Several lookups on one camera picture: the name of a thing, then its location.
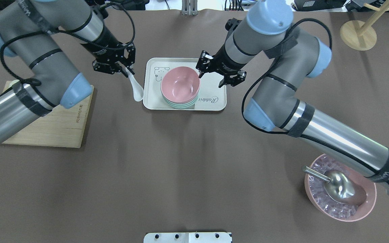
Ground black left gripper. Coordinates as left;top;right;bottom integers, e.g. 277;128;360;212
81;27;136;78

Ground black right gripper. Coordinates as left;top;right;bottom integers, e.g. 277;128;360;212
196;46;247;88

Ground white ceramic spoon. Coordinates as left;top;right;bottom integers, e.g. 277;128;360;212
125;67;144;102

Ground small pink bowl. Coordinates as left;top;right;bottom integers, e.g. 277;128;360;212
160;66;200;103

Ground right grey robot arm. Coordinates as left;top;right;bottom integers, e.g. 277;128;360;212
196;0;389;194

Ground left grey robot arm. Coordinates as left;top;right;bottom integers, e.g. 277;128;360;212
0;0;135;144

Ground middle green bowl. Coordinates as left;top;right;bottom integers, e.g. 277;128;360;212
163;97;197;109

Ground green bowl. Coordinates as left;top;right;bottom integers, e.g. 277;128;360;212
168;103;195;109
163;97;197;109

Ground bottom green bowl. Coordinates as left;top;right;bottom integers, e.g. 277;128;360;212
168;103;195;109

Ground large pink bowl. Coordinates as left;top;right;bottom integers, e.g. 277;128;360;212
304;154;377;222

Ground white rabbit tray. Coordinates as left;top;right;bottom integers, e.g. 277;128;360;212
142;57;227;112

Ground bamboo cutting board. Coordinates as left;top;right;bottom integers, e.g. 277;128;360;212
3;95;93;148

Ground wooden mug tree stand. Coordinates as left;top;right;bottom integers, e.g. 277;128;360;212
340;0;389;51

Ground clear ice cubes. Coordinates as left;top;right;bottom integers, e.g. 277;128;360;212
307;154;359;220

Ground metal ice scoop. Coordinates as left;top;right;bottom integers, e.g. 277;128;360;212
302;166;367;206

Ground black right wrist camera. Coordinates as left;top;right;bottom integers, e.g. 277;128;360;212
225;18;242;32

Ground aluminium frame post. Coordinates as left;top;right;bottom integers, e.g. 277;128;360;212
181;0;199;16

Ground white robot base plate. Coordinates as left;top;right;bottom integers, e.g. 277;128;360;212
143;232;233;243

